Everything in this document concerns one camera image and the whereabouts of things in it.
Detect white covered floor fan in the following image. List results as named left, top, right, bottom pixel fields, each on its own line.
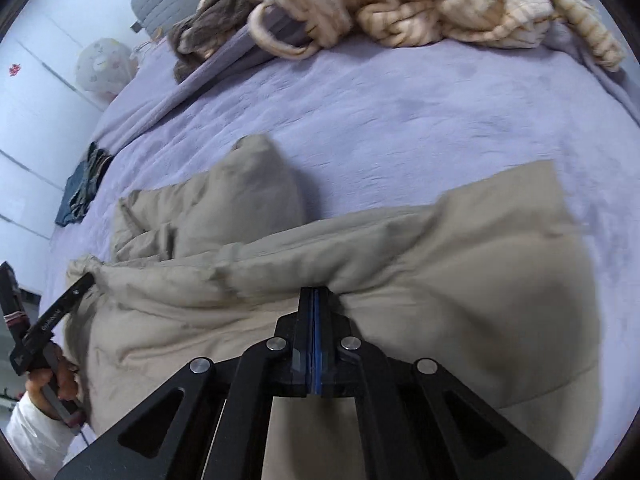
left=76, top=37, right=138, bottom=106

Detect purple bed cover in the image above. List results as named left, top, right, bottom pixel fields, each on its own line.
left=37, top=0, right=640, bottom=480

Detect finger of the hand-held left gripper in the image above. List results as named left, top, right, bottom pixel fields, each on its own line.
left=60, top=272, right=97, bottom=311

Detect brown fleece robe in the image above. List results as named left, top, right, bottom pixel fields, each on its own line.
left=167, top=0, right=281, bottom=83

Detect cream striped fleece robe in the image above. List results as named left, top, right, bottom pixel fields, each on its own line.
left=248, top=0, right=626, bottom=72

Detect person's left hand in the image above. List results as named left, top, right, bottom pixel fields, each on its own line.
left=25, top=342, right=83, bottom=418

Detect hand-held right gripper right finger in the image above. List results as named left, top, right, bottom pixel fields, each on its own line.
left=315, top=287, right=576, bottom=480

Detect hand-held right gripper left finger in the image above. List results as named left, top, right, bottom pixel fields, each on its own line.
left=54, top=287, right=317, bottom=480

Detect folded blue jeans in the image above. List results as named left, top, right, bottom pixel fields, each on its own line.
left=54, top=142, right=116, bottom=228

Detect beige puffer jacket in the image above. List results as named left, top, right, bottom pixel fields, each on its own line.
left=62, top=134, right=603, bottom=480

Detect purple duvet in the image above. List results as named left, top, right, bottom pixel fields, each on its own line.
left=90, top=7, right=640, bottom=161

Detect white wardrobe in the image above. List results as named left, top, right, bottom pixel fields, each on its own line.
left=0, top=15, right=136, bottom=311

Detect person's left forearm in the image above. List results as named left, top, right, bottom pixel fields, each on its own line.
left=4, top=392, right=88, bottom=480

